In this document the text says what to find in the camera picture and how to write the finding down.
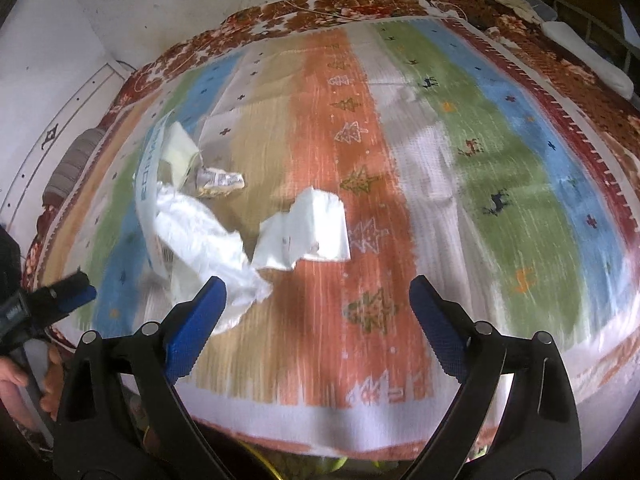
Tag white plastic bag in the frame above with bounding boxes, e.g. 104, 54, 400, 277
150, 182, 274, 334

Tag white crumpled cloth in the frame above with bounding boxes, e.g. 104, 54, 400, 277
492, 0, 543, 23

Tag pale yellow plastic bag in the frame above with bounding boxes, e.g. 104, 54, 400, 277
159, 122, 202, 192

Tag small clear wrapper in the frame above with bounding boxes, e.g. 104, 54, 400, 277
196, 165, 246, 199

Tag white paper wrapper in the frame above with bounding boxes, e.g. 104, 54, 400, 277
251, 187, 352, 272

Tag person's left hand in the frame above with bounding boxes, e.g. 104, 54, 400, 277
0, 347, 66, 423

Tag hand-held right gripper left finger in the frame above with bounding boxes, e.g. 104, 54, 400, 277
52, 276, 228, 480

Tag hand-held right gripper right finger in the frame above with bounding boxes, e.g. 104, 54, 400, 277
409, 275, 583, 480

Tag colourful striped woven mat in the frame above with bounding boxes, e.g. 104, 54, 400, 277
37, 12, 640, 453

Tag grey striped pillow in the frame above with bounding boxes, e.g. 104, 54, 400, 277
42, 127, 107, 207

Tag white strip with blue print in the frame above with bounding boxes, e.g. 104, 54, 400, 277
134, 115, 174, 282

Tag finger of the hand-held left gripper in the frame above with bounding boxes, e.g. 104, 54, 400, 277
36, 271, 97, 322

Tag brown floral blanket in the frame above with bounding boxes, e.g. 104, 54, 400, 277
22, 0, 640, 281

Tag white pillow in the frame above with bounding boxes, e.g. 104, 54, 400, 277
542, 20, 633, 101

